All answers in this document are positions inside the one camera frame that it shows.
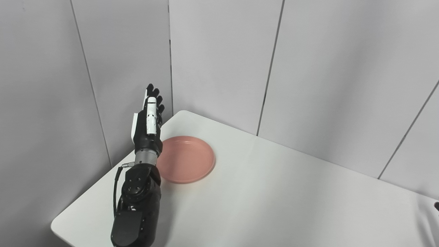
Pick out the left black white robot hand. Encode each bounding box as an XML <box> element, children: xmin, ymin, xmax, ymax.
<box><xmin>131</xmin><ymin>83</ymin><xmax>165</xmax><ymax>157</ymax></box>

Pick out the pink round plate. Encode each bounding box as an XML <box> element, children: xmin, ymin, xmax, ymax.
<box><xmin>156</xmin><ymin>136</ymin><xmax>216</xmax><ymax>184</ymax></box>

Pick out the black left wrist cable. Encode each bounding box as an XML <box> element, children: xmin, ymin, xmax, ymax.
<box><xmin>113</xmin><ymin>162</ymin><xmax>135</xmax><ymax>217</ymax></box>

